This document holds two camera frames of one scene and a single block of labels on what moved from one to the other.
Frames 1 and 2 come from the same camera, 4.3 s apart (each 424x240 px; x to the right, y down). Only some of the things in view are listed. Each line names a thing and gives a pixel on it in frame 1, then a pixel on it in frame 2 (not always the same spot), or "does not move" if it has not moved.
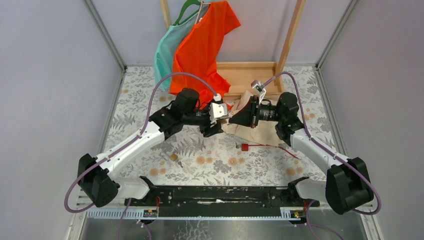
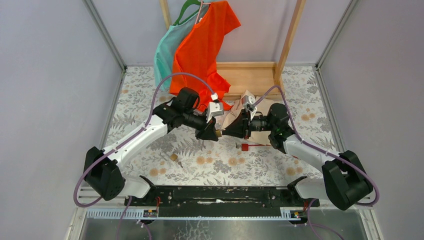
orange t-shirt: x=196 y=50 does not move
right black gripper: x=249 y=115 → x=241 y=128
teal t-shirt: x=167 y=45 does not move
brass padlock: x=173 y=157 does not move
